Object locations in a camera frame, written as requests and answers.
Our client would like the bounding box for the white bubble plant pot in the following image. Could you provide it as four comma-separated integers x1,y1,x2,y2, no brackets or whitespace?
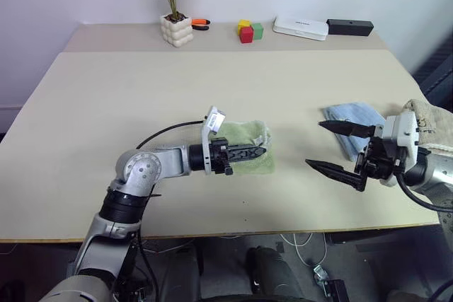
159,13,195,48

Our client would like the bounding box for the black rectangular box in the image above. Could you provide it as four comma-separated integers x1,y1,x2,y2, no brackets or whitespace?
326,18,374,37

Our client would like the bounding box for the beige towel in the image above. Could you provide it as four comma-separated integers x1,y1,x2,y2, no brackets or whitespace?
401,99,453,153

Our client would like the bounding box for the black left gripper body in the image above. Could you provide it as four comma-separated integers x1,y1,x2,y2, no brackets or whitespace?
210,137,235,177

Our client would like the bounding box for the blue towel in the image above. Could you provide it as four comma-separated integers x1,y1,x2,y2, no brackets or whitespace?
321,102,386,162

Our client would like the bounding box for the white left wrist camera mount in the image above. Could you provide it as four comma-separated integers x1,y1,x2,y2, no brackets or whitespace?
200,105,227,175

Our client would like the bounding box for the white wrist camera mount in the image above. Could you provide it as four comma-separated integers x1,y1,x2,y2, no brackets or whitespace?
200,105,227,175
380,110,420,188

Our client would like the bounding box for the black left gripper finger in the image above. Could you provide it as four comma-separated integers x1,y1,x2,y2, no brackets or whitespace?
228,150,268,163
226,141,268,155

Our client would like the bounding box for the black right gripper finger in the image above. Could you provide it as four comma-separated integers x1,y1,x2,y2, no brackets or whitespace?
304,158,367,193
318,120,385,139

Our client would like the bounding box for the black chair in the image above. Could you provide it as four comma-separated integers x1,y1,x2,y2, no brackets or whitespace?
412,29,453,105

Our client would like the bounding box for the white flat router box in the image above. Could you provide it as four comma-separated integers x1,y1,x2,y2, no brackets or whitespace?
272,16,329,42

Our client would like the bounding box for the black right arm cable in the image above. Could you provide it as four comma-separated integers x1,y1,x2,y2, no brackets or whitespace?
395,170,453,211

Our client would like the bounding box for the green towel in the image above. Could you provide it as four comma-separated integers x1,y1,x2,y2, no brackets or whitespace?
219,120,276,176

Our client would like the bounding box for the thin white cable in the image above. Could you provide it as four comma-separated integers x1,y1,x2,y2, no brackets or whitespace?
281,233,328,267

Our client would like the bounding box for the dark rounded shape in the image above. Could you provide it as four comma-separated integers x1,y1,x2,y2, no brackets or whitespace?
246,245,312,296

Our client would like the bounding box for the small metal bracket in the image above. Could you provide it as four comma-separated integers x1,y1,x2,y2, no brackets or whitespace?
313,265,332,285

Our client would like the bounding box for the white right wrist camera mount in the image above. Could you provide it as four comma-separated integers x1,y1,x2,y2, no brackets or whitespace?
380,110,420,188

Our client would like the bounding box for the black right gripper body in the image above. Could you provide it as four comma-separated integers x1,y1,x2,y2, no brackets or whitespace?
353,135,408,183

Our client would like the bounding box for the red cube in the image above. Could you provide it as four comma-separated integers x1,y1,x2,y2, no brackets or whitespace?
239,25,254,45

